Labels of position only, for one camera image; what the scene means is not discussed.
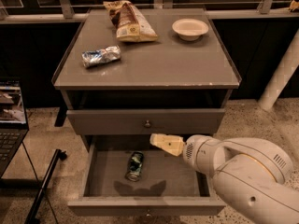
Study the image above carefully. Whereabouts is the black stand leg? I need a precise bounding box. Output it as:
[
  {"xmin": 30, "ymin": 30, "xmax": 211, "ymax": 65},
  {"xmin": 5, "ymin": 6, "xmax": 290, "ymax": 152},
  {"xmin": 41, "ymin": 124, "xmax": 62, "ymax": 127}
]
[{"xmin": 24, "ymin": 149, "xmax": 67, "ymax": 224}]

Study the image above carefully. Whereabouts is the white diagonal pillar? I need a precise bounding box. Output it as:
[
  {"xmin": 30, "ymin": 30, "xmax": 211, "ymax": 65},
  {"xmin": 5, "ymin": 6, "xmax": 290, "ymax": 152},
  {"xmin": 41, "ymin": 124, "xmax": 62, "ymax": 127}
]
[{"xmin": 258, "ymin": 29, "xmax": 299, "ymax": 111}]

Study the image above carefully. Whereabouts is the yellow object on ledge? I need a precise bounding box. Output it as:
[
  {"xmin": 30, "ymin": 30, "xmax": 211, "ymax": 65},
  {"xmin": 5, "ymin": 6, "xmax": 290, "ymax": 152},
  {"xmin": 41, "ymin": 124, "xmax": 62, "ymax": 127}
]
[{"xmin": 289, "ymin": 0, "xmax": 299, "ymax": 11}]

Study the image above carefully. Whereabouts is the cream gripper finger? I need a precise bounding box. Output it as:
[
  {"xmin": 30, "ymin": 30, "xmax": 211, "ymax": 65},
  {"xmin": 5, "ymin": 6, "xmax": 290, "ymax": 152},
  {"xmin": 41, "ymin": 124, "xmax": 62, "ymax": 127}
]
[{"xmin": 149, "ymin": 133, "xmax": 165, "ymax": 147}]

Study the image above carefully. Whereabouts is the metal window railing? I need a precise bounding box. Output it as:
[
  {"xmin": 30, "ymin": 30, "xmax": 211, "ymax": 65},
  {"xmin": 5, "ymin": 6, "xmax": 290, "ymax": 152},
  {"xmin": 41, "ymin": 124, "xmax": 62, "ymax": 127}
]
[{"xmin": 0, "ymin": 0, "xmax": 299, "ymax": 24}]

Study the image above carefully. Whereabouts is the white paper bowl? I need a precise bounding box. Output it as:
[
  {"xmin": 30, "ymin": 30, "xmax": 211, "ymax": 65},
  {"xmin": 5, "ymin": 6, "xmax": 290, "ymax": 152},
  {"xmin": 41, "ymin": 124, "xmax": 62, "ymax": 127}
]
[{"xmin": 172, "ymin": 19, "xmax": 209, "ymax": 41}]

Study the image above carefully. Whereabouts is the crushed blue silver can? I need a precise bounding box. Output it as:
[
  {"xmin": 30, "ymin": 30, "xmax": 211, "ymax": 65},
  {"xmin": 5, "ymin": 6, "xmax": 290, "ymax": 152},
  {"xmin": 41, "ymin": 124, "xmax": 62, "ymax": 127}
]
[{"xmin": 81, "ymin": 46, "xmax": 121, "ymax": 68}]

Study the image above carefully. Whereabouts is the brown white chip bag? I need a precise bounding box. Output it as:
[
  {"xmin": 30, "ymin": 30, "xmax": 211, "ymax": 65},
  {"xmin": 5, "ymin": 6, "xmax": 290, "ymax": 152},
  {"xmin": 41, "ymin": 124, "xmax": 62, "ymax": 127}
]
[{"xmin": 103, "ymin": 0, "xmax": 158, "ymax": 42}]

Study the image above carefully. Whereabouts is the green soda can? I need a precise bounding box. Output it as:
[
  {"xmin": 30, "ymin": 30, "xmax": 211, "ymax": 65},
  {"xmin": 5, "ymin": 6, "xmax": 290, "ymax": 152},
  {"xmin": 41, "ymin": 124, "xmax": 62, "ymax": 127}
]
[{"xmin": 125, "ymin": 151, "xmax": 144, "ymax": 182}]

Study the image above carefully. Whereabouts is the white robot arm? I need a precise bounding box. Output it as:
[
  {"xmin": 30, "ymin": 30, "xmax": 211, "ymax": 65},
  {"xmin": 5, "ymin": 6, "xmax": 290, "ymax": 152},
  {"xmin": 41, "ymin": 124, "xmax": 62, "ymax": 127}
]
[{"xmin": 149, "ymin": 133, "xmax": 299, "ymax": 224}]

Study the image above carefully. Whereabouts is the grey drawer cabinet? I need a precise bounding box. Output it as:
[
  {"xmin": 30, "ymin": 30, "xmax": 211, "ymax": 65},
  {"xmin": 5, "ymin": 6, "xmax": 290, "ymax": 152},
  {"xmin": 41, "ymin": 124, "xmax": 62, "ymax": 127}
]
[{"xmin": 51, "ymin": 7, "xmax": 243, "ymax": 142}]

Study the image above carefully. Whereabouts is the grey top drawer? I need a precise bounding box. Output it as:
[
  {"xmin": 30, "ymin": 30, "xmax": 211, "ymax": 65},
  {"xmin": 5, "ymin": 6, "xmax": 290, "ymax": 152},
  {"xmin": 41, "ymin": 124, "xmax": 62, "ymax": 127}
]
[{"xmin": 67, "ymin": 108, "xmax": 225, "ymax": 135}]

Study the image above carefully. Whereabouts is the black laptop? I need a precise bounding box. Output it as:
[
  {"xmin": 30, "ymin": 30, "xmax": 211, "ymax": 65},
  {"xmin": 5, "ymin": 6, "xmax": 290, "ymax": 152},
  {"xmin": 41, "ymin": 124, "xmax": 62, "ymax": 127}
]
[{"xmin": 0, "ymin": 77, "xmax": 29, "ymax": 177}]

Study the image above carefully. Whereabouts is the open grey middle drawer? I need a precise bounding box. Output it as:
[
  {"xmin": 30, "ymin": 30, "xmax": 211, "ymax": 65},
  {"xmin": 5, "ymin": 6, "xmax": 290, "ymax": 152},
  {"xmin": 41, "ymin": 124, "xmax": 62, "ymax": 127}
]
[{"xmin": 68, "ymin": 135, "xmax": 225, "ymax": 217}]

